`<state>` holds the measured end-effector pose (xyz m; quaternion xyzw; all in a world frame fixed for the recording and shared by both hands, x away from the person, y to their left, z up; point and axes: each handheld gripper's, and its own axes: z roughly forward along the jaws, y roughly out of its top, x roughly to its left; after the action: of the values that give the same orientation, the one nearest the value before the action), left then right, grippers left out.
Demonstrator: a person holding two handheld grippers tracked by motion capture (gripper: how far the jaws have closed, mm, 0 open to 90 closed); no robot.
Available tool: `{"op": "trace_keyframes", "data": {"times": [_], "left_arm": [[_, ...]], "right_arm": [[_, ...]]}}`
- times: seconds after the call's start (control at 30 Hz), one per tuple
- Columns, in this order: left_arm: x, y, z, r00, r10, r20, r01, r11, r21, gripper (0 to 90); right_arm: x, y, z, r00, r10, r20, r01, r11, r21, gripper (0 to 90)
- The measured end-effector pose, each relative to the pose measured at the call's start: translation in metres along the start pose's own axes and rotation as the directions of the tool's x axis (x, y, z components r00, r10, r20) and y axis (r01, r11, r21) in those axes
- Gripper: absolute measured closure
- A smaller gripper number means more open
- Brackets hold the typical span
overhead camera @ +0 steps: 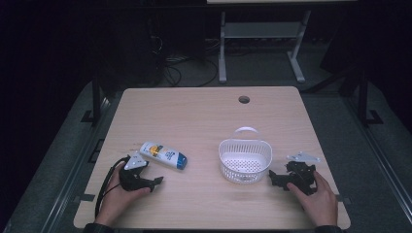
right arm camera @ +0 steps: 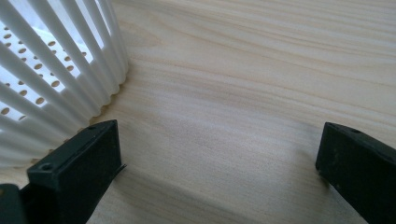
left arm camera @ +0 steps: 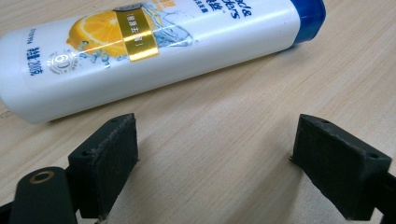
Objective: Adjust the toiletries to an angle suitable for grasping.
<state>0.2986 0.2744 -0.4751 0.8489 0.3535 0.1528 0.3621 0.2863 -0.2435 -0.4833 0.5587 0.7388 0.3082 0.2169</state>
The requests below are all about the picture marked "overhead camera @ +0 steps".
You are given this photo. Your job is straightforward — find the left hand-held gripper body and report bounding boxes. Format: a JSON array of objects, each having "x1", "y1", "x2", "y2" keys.
[{"x1": 118, "y1": 153, "x2": 155, "y2": 192}]

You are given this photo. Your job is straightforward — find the person's left hand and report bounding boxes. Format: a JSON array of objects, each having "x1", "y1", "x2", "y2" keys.
[{"x1": 94, "y1": 162, "x2": 153, "y2": 227}]

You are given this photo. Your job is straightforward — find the black metal post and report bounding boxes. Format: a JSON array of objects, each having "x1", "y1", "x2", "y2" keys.
[
  {"x1": 356, "y1": 68, "x2": 385, "y2": 128},
  {"x1": 81, "y1": 77, "x2": 103, "y2": 126}
]

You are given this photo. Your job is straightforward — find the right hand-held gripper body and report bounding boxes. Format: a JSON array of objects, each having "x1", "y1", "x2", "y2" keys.
[{"x1": 284, "y1": 150, "x2": 322, "y2": 197}]

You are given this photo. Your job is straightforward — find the white plastic basket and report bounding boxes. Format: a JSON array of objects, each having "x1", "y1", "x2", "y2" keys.
[{"x1": 218, "y1": 126, "x2": 274, "y2": 185}]

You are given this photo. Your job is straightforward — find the black floor cables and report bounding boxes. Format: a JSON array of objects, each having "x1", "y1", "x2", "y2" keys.
[{"x1": 160, "y1": 53, "x2": 220, "y2": 88}]

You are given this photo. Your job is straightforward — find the grey metal stand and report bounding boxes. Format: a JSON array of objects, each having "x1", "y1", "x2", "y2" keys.
[{"x1": 218, "y1": 9, "x2": 312, "y2": 84}]

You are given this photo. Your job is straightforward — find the white bottle with blue cap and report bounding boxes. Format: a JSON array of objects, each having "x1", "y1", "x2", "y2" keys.
[{"x1": 139, "y1": 141, "x2": 189, "y2": 171}]

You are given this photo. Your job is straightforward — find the person's right hand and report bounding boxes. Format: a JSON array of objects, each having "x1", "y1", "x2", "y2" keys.
[{"x1": 286, "y1": 170, "x2": 339, "y2": 228}]

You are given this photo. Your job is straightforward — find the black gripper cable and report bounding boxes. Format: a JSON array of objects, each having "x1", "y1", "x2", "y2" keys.
[{"x1": 94, "y1": 155, "x2": 131, "y2": 218}]

